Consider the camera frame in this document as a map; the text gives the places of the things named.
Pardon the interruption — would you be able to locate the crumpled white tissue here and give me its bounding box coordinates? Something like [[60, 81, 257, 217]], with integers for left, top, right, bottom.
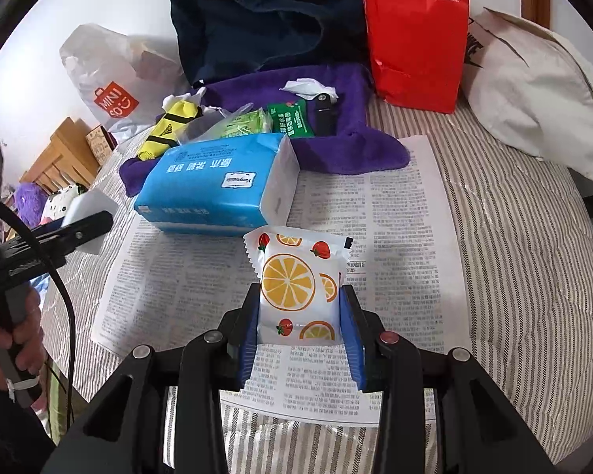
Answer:
[[279, 78, 334, 100]]

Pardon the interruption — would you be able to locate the white plastic shopping bag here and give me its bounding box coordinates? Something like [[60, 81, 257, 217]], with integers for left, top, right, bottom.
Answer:
[[59, 24, 189, 134]]

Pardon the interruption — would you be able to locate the white foam block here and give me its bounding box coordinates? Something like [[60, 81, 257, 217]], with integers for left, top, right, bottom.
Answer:
[[62, 188, 120, 255]]

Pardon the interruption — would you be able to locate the white plush toy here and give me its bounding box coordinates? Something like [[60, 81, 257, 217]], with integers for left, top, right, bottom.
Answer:
[[40, 185, 87, 225]]

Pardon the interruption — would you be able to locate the yellow black sock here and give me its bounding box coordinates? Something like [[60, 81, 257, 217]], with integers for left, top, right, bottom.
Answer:
[[137, 100, 203, 160]]

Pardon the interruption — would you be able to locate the green tissue pack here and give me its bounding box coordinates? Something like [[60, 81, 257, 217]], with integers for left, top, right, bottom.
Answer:
[[198, 103, 274, 141]]

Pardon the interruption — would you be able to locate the red paper bag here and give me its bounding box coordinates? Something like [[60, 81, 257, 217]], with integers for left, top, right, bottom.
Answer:
[[357, 0, 470, 114]]

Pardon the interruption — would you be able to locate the newspaper sheet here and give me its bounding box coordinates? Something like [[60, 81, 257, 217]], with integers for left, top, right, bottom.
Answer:
[[90, 134, 472, 428]]

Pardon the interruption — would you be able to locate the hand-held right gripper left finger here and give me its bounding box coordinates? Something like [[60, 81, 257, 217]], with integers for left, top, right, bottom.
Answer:
[[42, 284, 261, 474]]

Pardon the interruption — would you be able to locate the person's left hand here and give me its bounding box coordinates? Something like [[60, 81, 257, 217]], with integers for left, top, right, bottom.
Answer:
[[0, 286, 47, 387]]

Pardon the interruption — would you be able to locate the wooden furniture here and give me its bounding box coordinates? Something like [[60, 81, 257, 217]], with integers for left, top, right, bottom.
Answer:
[[20, 117, 102, 196]]

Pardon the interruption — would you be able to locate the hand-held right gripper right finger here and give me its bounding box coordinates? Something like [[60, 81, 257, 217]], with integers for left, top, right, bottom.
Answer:
[[340, 285, 557, 474]]

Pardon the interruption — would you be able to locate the purple plush toy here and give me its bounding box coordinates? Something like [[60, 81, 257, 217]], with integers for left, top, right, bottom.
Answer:
[[12, 182, 47, 228]]

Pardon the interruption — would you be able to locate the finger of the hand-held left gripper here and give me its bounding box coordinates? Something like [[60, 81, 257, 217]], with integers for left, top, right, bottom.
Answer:
[[30, 211, 115, 260]]

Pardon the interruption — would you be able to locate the person's left forearm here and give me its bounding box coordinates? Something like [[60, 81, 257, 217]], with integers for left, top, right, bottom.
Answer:
[[0, 385, 55, 474]]

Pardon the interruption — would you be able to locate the green snack packet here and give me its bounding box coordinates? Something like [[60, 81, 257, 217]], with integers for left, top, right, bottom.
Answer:
[[267, 99, 317, 139]]

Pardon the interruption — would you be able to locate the beige waist bag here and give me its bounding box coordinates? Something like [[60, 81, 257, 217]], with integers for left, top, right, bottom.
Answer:
[[462, 7, 593, 219]]

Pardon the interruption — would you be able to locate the purple towel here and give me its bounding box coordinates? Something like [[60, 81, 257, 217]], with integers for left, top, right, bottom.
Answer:
[[119, 63, 411, 197]]

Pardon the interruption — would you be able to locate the fruit print white packet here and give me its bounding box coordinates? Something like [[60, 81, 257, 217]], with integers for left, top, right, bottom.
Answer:
[[242, 224, 354, 345]]

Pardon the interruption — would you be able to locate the black watch strap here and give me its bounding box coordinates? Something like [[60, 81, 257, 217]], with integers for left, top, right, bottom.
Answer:
[[312, 90, 339, 136]]

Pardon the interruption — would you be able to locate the navy tote bag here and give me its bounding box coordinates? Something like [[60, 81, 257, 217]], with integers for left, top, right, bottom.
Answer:
[[169, 0, 374, 87]]

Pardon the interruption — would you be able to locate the crumpled white cloth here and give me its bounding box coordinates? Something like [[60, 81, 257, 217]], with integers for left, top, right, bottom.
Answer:
[[162, 87, 207, 109]]

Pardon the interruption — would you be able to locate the blue tissue pack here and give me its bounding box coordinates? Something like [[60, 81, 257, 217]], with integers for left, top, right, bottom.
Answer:
[[133, 132, 301, 236]]

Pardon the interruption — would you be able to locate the striped grey blanket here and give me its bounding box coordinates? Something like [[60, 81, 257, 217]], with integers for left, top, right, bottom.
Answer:
[[40, 99, 593, 474]]

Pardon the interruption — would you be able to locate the patterned small box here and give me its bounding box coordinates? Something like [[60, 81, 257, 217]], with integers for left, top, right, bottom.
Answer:
[[85, 126, 117, 166]]

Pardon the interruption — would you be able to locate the black cable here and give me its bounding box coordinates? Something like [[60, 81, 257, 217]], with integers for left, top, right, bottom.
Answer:
[[0, 190, 77, 430]]

